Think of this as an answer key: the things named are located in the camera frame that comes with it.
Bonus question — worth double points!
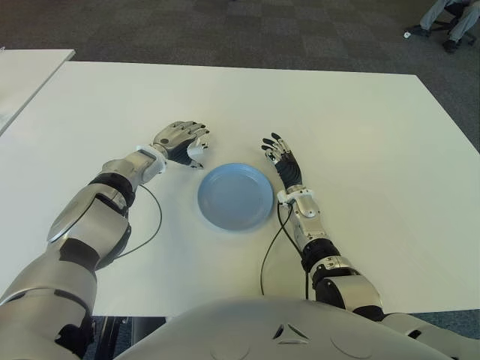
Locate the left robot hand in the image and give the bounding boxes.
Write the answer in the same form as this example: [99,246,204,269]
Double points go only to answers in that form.
[151,119,211,170]

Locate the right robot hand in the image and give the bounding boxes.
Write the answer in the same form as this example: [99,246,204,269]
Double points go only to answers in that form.
[261,131,304,188]

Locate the blue round plate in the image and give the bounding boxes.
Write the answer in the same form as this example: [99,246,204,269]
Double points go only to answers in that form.
[197,162,274,232]

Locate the white neighbouring table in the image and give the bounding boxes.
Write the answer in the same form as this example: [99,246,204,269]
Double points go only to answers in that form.
[0,49,75,137]

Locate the grey robot torso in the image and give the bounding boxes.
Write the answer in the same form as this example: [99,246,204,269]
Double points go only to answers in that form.
[112,295,480,360]

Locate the seated person in grey trousers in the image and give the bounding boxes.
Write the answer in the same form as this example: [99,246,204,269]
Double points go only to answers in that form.
[412,0,480,53]

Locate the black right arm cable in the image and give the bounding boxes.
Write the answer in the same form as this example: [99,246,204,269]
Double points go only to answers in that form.
[259,202,294,297]
[277,204,312,301]

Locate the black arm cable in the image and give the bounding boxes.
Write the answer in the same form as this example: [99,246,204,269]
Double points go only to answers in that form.
[277,204,312,301]
[112,183,164,260]
[259,202,294,297]

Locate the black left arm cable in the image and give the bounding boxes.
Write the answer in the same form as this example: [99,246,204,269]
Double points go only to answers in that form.
[112,183,164,260]

